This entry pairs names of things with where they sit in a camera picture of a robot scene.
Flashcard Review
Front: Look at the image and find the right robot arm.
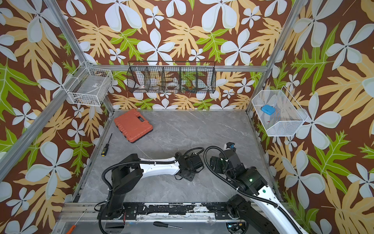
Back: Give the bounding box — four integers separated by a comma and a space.
203, 142, 307, 234

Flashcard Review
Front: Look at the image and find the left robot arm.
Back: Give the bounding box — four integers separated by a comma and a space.
98, 147, 205, 220

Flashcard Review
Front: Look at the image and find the red plastic tool case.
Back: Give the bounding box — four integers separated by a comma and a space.
114, 109, 153, 143

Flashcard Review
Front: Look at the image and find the black screwdriver front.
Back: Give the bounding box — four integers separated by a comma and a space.
153, 221, 182, 229

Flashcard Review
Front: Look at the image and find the blue object in basket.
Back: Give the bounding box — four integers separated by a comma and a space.
261, 105, 276, 116

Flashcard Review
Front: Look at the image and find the white mesh basket right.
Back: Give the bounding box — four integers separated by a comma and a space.
252, 87, 308, 137

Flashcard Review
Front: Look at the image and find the black yellow screwdriver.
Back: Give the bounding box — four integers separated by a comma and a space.
101, 134, 112, 157

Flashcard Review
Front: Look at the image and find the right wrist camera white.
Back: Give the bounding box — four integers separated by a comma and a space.
224, 142, 236, 152

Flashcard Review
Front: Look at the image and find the black wire basket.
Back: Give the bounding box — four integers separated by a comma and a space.
126, 61, 217, 94

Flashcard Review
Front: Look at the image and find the white wire basket left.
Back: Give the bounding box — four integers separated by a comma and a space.
64, 64, 114, 107

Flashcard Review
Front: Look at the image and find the orange handled tool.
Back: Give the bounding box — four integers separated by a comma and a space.
66, 210, 86, 234

